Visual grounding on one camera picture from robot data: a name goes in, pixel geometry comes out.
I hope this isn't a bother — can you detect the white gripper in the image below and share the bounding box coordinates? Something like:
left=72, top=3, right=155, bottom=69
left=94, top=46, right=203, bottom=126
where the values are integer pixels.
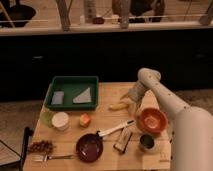
left=120, top=81, right=147, bottom=117

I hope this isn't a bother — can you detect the yellow banana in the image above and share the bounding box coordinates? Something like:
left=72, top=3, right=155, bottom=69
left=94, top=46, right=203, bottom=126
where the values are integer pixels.
left=109, top=102, right=129, bottom=111

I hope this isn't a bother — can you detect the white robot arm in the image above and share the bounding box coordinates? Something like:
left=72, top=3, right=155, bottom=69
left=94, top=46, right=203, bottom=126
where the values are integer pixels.
left=125, top=68, right=213, bottom=171

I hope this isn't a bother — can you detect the orange bowl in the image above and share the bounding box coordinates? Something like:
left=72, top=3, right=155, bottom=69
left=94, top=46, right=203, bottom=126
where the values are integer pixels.
left=136, top=107, right=168, bottom=134

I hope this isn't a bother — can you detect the purple bowl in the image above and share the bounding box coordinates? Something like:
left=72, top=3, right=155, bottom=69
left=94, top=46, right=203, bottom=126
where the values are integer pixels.
left=76, top=133, right=103, bottom=163

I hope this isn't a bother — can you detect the dark rectangular eraser block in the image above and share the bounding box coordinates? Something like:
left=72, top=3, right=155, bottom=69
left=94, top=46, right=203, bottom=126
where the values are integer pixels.
left=113, top=128, right=132, bottom=154

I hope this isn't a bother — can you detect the metal cup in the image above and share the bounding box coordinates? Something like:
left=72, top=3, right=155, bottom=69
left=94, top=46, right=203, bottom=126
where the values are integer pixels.
left=139, top=134, right=155, bottom=151

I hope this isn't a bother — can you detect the grey triangular wedge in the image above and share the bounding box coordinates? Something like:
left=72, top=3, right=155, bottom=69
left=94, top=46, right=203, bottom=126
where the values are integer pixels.
left=73, top=88, right=92, bottom=103

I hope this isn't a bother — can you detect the orange fruit piece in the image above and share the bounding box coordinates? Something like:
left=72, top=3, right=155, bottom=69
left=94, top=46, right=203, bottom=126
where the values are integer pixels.
left=79, top=113, right=91, bottom=127

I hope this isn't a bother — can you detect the green plastic tray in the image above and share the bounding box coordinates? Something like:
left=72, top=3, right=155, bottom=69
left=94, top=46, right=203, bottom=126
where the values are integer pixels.
left=45, top=76, right=99, bottom=111

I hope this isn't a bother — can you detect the grey rectangular sponge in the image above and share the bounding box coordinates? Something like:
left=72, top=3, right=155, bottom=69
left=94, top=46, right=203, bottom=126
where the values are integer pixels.
left=51, top=91, right=64, bottom=105

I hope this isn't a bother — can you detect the white cup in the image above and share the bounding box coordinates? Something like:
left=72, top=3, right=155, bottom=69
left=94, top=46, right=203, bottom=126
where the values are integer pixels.
left=51, top=112, right=69, bottom=131

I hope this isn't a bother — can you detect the light green cup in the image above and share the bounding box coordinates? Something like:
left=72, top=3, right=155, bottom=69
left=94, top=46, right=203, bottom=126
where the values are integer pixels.
left=40, top=111, right=54, bottom=127

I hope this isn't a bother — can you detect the person in background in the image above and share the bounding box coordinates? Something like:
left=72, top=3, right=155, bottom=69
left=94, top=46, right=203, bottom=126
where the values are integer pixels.
left=111, top=0, right=166, bottom=24

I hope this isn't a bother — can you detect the bunch of brown grapes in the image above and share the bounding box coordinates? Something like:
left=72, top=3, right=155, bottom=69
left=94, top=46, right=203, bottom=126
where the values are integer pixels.
left=28, top=140, right=54, bottom=154

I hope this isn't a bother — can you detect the silver fork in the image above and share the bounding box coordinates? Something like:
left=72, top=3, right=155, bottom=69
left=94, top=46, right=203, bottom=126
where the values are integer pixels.
left=33, top=155, right=72, bottom=162

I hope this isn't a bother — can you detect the white-handled knife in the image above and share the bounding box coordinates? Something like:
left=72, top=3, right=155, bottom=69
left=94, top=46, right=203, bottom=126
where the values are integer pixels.
left=97, top=120, right=134, bottom=137

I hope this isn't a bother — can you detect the black chair frame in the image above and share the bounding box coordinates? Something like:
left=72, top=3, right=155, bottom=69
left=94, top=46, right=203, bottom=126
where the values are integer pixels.
left=0, top=127, right=34, bottom=171

